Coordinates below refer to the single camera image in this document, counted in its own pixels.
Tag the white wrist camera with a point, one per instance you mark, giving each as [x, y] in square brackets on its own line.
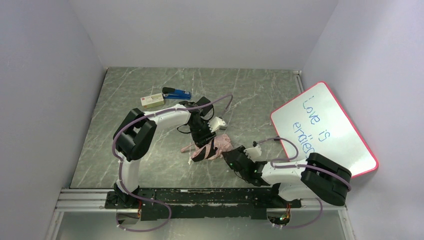
[253, 153]
[217, 123]

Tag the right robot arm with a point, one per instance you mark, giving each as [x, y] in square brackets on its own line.
[314, 177]

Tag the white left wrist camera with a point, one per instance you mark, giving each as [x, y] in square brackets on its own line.
[217, 123]

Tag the blue black stapler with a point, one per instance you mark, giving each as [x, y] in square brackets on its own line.
[173, 93]

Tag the pink folding umbrella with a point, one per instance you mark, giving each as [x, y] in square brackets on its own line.
[212, 150]

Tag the small white box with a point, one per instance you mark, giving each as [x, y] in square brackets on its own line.
[152, 101]

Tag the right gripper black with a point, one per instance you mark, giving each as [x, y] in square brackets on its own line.
[234, 159]

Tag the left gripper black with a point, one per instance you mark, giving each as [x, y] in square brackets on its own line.
[203, 139]

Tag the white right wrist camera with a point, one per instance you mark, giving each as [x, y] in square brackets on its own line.
[253, 153]

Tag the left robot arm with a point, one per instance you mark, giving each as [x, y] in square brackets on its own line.
[134, 136]

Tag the red framed whiteboard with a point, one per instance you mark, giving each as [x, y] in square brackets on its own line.
[315, 121]

